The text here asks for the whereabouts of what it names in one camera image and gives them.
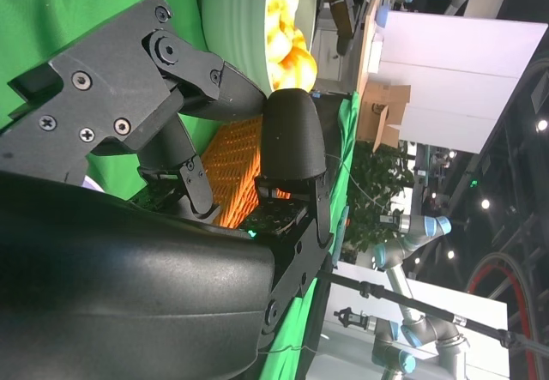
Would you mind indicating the light wooden desk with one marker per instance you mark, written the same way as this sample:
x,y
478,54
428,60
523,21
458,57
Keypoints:
x,y
364,45

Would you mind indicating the pale lavender plate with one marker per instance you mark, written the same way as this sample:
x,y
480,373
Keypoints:
x,y
92,184

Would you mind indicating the green tablecloth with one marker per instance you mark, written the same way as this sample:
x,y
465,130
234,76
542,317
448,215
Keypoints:
x,y
64,11

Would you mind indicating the green leafy plant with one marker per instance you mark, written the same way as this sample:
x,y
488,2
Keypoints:
x,y
377,182

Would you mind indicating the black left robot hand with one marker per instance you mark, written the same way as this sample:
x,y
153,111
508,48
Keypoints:
x,y
343,7

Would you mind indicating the black pole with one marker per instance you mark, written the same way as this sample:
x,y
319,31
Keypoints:
x,y
429,309

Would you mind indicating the white partition wall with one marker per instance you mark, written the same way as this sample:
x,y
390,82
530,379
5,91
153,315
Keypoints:
x,y
463,80

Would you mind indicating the orange wicker basket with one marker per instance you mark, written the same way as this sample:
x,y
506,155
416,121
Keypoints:
x,y
231,161

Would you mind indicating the grey bowl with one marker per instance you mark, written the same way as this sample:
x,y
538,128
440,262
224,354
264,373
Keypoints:
x,y
236,19

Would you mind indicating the cardboard box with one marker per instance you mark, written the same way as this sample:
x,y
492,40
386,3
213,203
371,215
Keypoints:
x,y
381,114

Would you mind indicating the black backdrop curtain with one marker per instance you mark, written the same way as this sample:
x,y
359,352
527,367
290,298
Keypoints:
x,y
330,118

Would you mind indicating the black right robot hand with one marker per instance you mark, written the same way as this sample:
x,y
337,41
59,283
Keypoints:
x,y
128,290

